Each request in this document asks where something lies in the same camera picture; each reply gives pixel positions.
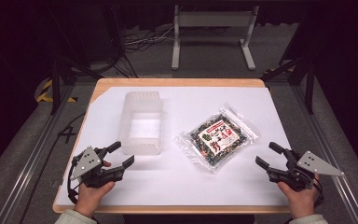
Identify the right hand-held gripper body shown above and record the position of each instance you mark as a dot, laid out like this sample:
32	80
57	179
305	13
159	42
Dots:
310	164

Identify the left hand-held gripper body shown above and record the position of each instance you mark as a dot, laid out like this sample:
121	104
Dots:
86	162

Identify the clear plastic container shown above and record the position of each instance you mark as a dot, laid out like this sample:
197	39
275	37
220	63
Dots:
141	124

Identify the clear packet of dark snacks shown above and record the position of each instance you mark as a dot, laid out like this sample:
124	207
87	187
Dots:
218	139

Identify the person's left hand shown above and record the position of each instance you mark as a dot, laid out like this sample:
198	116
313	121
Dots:
90	194

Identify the person's right hand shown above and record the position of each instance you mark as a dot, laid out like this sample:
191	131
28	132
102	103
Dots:
300	200

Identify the black tape mark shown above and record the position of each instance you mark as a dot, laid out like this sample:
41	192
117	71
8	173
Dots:
67	133

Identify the white paper sheet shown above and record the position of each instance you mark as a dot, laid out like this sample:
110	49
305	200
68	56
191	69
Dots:
180	183

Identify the black tripod stand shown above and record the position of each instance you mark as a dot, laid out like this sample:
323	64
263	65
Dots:
304	77
62	71

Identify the yellow black hazard tape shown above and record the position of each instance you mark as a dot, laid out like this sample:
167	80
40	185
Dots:
45	93

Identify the grey metal stand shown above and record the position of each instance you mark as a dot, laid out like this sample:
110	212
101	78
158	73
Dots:
214	20

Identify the aluminium floor rail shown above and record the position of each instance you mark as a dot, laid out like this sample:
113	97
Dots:
329	149
34	158

